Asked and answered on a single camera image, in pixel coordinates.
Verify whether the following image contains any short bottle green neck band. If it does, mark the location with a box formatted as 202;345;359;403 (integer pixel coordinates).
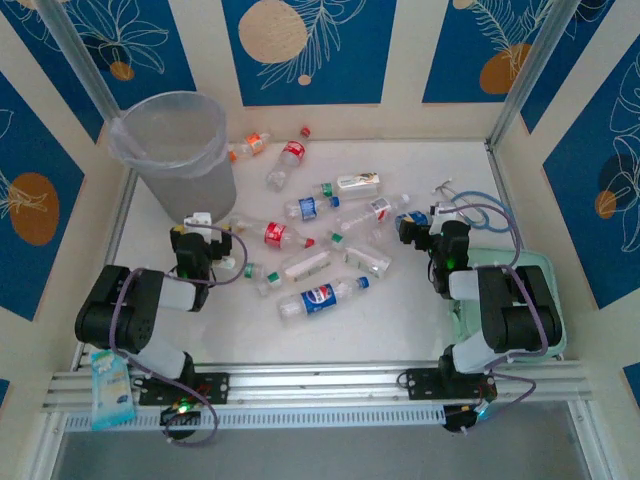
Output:
214;256;267;282

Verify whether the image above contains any bird print label bottle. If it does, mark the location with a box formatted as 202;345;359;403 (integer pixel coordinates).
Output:
312;171;382;200

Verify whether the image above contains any grey translucent waste bin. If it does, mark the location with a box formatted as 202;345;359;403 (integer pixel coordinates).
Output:
108;91;238;225

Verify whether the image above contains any blue label blue cap bottle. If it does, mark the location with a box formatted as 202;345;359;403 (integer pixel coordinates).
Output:
283;194;342;222

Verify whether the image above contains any orange label plastic bottle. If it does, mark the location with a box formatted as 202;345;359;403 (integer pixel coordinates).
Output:
227;130;274;164

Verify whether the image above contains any Pepsi label plastic bottle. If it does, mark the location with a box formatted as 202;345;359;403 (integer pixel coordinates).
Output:
276;276;372;326

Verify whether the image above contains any blue stethoscope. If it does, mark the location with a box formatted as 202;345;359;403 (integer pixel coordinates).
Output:
430;178;517;235

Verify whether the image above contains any mint green case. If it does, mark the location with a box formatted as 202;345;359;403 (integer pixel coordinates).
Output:
451;247;570;365

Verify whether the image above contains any black controller board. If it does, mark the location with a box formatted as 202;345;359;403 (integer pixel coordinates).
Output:
443;402;496;435
159;399;202;427

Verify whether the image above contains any blue white wipes packet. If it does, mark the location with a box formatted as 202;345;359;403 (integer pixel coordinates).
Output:
89;348;139;433

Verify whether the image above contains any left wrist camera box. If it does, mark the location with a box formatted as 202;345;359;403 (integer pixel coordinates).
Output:
183;211;214;232

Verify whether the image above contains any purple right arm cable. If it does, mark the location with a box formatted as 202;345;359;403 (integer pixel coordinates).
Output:
449;199;551;436

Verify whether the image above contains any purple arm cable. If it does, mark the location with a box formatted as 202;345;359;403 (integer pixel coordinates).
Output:
449;199;551;436
108;222;249;449

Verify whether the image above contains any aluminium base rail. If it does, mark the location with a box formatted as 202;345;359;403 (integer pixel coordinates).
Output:
42;360;592;412

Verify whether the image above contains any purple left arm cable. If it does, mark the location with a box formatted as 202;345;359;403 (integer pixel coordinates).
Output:
108;222;249;449

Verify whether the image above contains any slotted grey cable duct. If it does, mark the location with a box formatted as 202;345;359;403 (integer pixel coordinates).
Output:
64;404;447;434

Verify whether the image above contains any aluminium frame post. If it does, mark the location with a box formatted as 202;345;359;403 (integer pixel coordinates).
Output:
37;0;139;157
487;0;584;150

